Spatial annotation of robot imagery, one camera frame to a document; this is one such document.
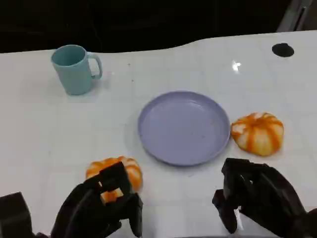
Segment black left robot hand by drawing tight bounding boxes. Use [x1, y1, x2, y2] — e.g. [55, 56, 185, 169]
[51, 162, 144, 238]

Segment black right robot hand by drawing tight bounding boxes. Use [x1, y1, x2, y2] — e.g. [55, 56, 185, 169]
[211, 158, 309, 238]

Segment orange white toy bread roll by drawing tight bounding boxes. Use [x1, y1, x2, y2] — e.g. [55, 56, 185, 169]
[86, 156, 144, 204]
[230, 112, 284, 157]

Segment lilac plate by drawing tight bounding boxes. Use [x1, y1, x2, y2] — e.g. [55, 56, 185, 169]
[137, 91, 231, 167]

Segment pale green mug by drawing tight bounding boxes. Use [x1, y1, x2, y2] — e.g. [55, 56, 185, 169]
[51, 44, 103, 96]

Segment black round table grommet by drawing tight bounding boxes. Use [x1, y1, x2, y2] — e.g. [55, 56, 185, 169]
[271, 43, 295, 59]

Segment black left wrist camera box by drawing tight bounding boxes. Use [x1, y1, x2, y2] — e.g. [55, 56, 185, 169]
[0, 191, 33, 238]

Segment grey metal frame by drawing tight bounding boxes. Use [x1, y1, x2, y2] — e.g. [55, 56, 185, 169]
[275, 0, 314, 33]

